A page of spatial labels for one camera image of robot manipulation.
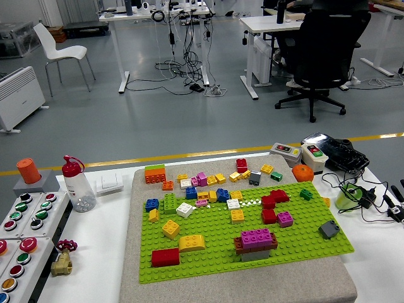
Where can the tall red toy brick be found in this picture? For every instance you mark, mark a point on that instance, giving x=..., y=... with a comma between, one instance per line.
x=242, y=165

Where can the white four-button control box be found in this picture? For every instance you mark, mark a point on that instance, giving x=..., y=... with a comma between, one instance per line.
x=15, y=215
x=41, y=214

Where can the large red toy brick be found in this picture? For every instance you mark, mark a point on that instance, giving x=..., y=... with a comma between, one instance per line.
x=165, y=257

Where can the dark blue bottle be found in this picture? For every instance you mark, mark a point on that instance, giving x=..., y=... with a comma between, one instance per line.
x=128, y=8

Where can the orange fruit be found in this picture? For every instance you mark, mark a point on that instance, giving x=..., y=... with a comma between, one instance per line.
x=302, y=173

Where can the brown toy brick slab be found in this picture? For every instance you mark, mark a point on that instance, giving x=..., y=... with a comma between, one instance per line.
x=238, y=244

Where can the white chair metal legs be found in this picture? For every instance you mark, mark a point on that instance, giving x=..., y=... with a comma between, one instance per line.
x=60, y=52

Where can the tall lime toy brick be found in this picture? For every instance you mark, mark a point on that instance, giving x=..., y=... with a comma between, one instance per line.
x=170, y=204

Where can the dark grey sloped brick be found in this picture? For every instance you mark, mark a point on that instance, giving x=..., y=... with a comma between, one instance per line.
x=329, y=229

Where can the clear bottle red cap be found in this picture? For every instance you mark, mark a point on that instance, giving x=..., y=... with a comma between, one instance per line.
x=77, y=189

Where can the white round camera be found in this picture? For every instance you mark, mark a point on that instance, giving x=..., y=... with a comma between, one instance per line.
x=145, y=6

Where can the dark green toy brick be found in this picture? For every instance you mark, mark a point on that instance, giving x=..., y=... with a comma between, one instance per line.
x=306, y=194
x=276, y=176

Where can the black plug adapter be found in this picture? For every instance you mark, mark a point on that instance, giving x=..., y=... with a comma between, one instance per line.
x=368, y=198

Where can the grey long toy brick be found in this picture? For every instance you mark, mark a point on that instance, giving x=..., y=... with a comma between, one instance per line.
x=255, y=255

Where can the black floor box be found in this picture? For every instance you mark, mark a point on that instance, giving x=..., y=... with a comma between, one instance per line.
x=196, y=88

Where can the black office chair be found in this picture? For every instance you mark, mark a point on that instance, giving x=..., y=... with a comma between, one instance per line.
x=325, y=41

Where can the black handheld controller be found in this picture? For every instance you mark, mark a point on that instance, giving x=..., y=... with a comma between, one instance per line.
x=337, y=151

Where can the curved red toy brick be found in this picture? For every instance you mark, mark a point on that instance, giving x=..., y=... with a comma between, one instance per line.
x=280, y=195

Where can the small orange toy brick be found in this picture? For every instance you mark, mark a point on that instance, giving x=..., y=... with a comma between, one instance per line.
x=168, y=185

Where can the white emergency-stop button box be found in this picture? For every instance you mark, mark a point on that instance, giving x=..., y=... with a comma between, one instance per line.
x=23, y=259
x=1, y=247

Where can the small yellow toy brick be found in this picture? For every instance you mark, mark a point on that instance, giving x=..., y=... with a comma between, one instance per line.
x=212, y=180
x=236, y=195
x=153, y=215
x=203, y=195
x=212, y=196
x=246, y=174
x=266, y=169
x=235, y=177
x=221, y=178
x=182, y=178

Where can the white desk wooden top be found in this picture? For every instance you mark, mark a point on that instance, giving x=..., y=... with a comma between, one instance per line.
x=383, y=38

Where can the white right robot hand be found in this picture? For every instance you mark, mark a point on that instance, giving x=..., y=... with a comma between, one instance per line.
x=394, y=206

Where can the black bottle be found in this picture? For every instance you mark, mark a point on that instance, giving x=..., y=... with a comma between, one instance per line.
x=281, y=12

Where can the tall magenta toy brick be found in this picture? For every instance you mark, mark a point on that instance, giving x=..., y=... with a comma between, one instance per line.
x=202, y=179

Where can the green studded baseplate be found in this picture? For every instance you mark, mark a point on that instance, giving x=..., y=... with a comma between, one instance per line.
x=205, y=268

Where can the orange cylinder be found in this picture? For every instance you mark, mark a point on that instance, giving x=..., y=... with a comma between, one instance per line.
x=28, y=172

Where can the white tower case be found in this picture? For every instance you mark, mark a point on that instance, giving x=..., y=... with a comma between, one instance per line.
x=261, y=61

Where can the black wheeled platform cart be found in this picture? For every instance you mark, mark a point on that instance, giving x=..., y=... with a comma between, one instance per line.
x=85, y=26

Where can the grey-brown mat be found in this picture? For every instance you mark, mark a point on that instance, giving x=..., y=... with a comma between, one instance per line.
x=236, y=290

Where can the lime flat toy brick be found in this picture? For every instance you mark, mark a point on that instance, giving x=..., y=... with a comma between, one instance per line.
x=154, y=167

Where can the small white toy brick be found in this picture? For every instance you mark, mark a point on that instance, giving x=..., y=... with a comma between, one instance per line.
x=185, y=183

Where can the tiny yellow toy brick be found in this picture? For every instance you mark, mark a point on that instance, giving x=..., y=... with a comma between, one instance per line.
x=326, y=202

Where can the white red-green button box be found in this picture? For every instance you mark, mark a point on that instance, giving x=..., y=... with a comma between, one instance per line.
x=314, y=158

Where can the blue toy brick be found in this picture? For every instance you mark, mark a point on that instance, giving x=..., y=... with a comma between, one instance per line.
x=152, y=205
x=223, y=195
x=191, y=192

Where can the large orange toy brick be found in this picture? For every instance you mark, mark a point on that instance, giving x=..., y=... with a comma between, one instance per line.
x=155, y=176

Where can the flat light pink brick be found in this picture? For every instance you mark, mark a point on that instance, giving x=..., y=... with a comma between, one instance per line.
x=202, y=203

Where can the clear storage crate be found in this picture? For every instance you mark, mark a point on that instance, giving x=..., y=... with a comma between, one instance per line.
x=15, y=39

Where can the white panel heater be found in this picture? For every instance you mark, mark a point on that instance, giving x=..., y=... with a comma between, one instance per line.
x=19, y=94

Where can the green plastic cup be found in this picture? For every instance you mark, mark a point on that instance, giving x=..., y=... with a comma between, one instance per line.
x=344, y=202

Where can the wooden crate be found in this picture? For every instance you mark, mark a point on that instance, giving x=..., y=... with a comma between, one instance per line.
x=58, y=34

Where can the grey two-button switch box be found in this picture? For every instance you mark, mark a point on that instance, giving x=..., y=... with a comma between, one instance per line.
x=284, y=151

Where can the curved yellow toy brick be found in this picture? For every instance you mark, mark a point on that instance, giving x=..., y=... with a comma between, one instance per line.
x=192, y=243

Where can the small light pink brick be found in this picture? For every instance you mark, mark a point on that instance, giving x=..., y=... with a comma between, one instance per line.
x=194, y=181

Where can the white wall switch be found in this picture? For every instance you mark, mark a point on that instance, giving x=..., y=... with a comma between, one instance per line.
x=109, y=184

